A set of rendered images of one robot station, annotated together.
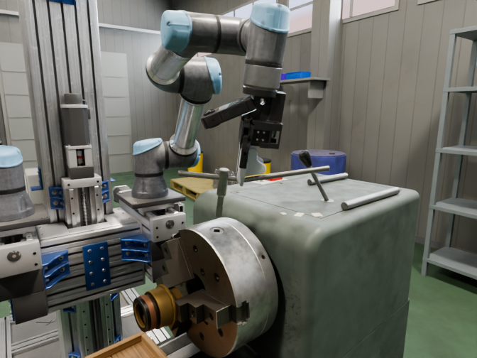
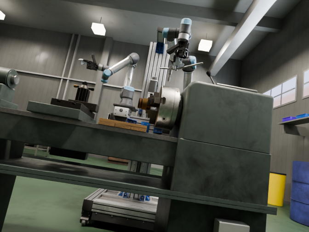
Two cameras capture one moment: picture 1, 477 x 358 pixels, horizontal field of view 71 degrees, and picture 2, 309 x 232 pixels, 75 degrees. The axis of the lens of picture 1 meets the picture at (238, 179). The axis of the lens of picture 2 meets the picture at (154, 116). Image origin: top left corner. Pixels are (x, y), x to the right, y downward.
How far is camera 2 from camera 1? 1.14 m
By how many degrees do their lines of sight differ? 42
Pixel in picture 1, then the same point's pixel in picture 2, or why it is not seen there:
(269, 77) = (182, 35)
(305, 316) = (185, 109)
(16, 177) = (130, 94)
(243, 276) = (167, 91)
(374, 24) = not seen: outside the picture
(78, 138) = (151, 89)
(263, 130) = (180, 50)
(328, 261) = (197, 92)
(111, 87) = not seen: hidden behind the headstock
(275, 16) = (184, 20)
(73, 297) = not seen: hidden behind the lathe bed
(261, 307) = (170, 102)
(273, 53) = (184, 29)
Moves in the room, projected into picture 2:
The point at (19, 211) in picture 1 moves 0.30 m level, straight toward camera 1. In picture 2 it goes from (128, 103) to (123, 95)
